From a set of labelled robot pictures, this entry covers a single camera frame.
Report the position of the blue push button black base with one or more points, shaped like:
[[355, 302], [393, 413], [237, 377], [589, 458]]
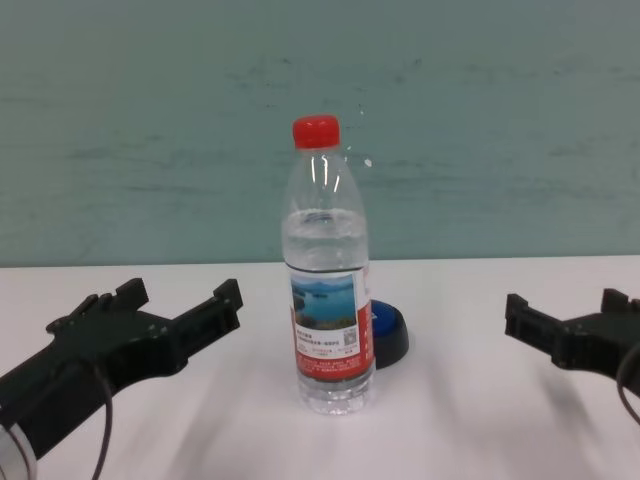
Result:
[[392, 335]]

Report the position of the clear water bottle red cap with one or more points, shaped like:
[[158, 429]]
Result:
[[325, 300]]

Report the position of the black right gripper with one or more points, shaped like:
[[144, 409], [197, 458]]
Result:
[[600, 345]]

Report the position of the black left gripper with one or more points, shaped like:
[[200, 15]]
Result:
[[100, 350]]

